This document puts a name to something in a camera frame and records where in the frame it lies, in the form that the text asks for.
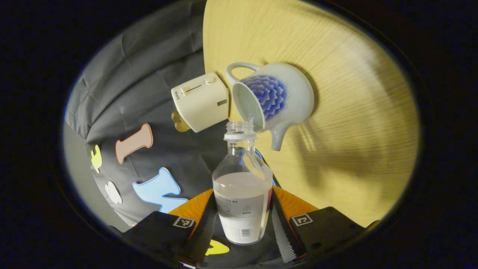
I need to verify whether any white toaster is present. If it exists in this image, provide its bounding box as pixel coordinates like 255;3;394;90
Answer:
171;72;229;133

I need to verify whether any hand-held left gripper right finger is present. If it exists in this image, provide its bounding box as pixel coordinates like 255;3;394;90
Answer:
271;186;379;264

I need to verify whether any clear plastic water bottle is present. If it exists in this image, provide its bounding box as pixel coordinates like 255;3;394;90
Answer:
212;120;274;246

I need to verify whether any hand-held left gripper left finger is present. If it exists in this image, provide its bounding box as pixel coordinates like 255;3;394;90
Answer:
108;188;219;268

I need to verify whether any white blue-flowered teacup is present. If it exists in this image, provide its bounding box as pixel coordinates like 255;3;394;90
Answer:
225;62;315;152

